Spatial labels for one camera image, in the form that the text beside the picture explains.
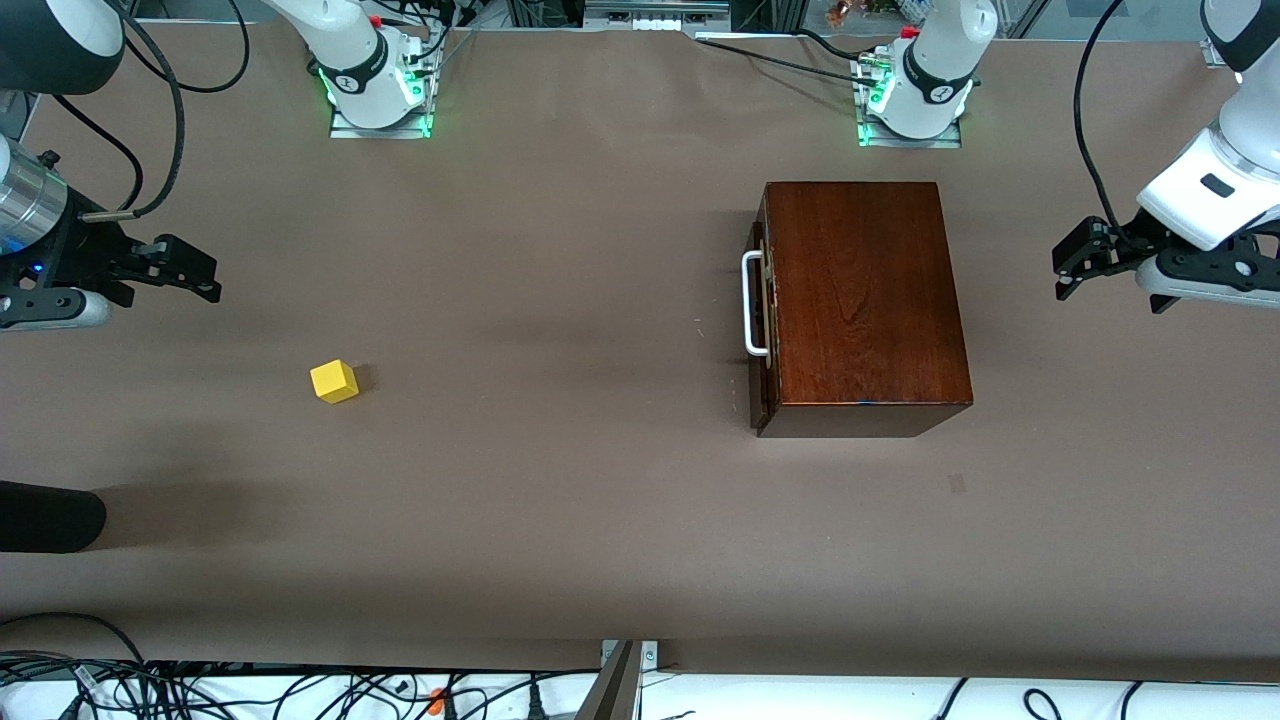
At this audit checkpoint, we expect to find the yellow cube block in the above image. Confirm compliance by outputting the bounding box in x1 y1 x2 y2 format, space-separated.
310 360 360 405

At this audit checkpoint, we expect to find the wooden drawer with white handle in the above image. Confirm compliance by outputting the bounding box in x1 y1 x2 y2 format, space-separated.
742 195 779 433

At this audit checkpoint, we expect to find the dark brown wooden box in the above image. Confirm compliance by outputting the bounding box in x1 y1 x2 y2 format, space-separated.
757 181 974 439

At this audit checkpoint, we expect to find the black rounded cylinder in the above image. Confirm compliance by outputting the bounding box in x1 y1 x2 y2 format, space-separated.
0 480 108 554

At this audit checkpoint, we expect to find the white power strip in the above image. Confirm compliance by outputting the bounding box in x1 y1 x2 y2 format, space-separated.
584 0 732 32

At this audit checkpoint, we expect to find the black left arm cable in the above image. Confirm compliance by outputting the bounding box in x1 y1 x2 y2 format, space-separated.
1073 0 1137 241

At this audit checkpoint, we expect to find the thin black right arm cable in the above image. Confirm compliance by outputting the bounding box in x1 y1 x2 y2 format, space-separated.
50 94 145 211

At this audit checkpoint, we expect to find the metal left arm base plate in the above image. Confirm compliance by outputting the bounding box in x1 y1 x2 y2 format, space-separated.
855 50 964 150

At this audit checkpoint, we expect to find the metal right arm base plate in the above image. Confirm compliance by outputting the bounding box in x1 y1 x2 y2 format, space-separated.
329 30 434 140

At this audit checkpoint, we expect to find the black looped floor cable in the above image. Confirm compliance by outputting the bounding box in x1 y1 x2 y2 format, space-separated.
0 611 151 669

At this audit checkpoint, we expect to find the black cable to arm base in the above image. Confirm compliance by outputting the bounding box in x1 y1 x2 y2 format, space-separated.
695 28 883 89

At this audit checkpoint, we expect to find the aluminium profile with bracket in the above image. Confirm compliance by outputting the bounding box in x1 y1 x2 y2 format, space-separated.
575 640 661 720

